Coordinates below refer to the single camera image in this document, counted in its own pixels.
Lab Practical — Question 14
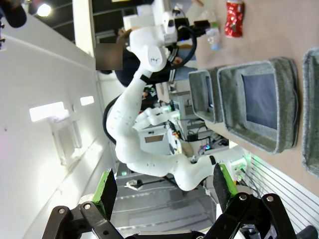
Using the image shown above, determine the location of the crushed red drink can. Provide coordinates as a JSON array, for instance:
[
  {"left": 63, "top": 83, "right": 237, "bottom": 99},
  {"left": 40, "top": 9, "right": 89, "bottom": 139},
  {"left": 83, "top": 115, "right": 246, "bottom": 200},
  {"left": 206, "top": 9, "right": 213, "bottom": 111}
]
[{"left": 224, "top": 0, "right": 245, "bottom": 38}]

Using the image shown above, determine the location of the grey fabric basket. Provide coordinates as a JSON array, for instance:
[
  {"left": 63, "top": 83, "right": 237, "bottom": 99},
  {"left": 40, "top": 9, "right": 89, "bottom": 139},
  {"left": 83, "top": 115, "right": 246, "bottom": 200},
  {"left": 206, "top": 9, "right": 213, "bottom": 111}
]
[
  {"left": 301, "top": 47, "right": 319, "bottom": 179},
  {"left": 188, "top": 69, "right": 220, "bottom": 124},
  {"left": 216, "top": 57, "right": 300, "bottom": 154}
]

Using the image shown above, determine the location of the ribbed aluminium base plate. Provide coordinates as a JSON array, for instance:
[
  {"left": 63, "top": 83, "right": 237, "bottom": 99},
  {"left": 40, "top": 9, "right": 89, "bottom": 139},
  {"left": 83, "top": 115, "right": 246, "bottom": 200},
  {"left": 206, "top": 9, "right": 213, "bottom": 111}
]
[{"left": 234, "top": 149, "right": 319, "bottom": 235}]

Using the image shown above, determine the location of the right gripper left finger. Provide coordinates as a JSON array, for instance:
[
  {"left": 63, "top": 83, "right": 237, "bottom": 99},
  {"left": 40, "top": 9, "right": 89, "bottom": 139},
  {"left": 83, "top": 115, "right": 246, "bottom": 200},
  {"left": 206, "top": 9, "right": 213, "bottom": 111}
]
[{"left": 48, "top": 168, "right": 130, "bottom": 239}]

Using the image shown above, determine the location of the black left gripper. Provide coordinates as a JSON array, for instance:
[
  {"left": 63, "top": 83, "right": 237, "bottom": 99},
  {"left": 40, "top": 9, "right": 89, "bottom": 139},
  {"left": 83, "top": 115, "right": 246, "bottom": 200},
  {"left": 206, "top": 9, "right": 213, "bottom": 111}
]
[{"left": 193, "top": 20, "right": 211, "bottom": 34}]

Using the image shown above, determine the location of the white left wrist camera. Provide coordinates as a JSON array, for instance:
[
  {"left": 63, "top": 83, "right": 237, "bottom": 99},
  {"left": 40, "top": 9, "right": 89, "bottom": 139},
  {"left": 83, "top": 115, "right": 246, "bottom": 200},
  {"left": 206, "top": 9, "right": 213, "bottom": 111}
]
[{"left": 162, "top": 10, "right": 180, "bottom": 34}]

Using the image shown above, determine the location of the clear wall document holder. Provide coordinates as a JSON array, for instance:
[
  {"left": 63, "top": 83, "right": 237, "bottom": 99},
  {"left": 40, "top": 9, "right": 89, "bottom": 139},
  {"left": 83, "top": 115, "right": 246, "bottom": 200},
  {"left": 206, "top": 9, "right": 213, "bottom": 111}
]
[{"left": 48, "top": 114, "right": 83, "bottom": 167}]

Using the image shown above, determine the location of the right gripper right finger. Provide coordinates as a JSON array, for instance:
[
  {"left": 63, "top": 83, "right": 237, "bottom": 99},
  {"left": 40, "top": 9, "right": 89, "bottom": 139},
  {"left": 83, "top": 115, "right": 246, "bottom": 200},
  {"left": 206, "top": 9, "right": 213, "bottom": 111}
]
[{"left": 204, "top": 163, "right": 299, "bottom": 239}]

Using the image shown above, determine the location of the person in dark striped jacket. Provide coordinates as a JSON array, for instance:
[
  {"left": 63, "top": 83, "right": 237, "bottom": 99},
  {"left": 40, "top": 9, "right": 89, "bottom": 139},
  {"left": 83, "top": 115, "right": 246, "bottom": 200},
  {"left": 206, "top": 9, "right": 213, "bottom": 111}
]
[{"left": 96, "top": 27, "right": 200, "bottom": 88}]

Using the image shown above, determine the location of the clear bottle with pink label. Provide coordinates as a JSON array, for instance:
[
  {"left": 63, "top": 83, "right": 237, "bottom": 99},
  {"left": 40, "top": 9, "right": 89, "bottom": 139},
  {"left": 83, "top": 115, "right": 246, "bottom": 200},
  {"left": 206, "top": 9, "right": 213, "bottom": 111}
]
[{"left": 201, "top": 9, "right": 222, "bottom": 52}]

